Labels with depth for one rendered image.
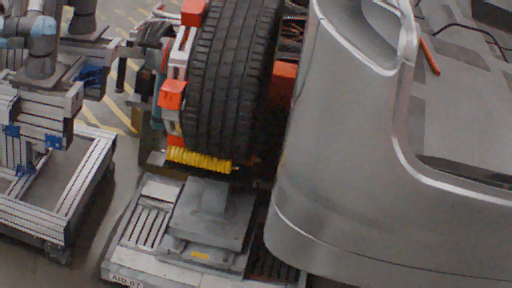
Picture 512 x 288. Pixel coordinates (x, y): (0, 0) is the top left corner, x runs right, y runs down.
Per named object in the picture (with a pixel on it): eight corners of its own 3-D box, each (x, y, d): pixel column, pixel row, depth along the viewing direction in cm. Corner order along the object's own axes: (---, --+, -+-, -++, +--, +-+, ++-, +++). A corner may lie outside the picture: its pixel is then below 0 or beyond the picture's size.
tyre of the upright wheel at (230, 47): (252, 113, 216) (290, -39, 242) (176, 97, 217) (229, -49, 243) (245, 190, 276) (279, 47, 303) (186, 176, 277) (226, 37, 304)
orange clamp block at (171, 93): (184, 100, 238) (178, 111, 231) (163, 95, 239) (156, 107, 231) (187, 81, 235) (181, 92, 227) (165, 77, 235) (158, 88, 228)
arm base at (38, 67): (18, 77, 235) (19, 54, 230) (32, 62, 248) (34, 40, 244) (46, 82, 235) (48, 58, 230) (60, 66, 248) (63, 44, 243)
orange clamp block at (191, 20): (201, 28, 234) (201, 14, 226) (179, 25, 235) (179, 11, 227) (206, 13, 238) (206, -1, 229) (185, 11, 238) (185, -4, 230)
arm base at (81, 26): (62, 33, 278) (65, 13, 274) (74, 22, 292) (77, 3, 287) (89, 36, 278) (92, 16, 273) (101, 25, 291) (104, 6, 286)
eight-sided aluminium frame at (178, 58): (173, 159, 250) (194, 18, 223) (156, 155, 250) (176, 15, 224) (205, 95, 297) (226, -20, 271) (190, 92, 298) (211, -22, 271)
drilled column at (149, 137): (155, 169, 349) (163, 93, 329) (137, 164, 350) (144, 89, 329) (160, 159, 358) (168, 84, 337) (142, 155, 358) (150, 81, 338)
